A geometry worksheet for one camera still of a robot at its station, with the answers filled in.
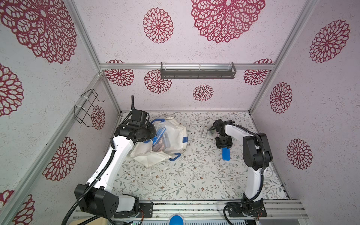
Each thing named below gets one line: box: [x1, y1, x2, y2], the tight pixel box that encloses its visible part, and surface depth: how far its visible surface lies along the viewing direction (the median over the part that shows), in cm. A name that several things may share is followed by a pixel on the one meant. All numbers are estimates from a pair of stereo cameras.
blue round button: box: [169, 215, 184, 225], surface depth 70 cm
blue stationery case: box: [221, 147, 232, 161], surface depth 97 cm
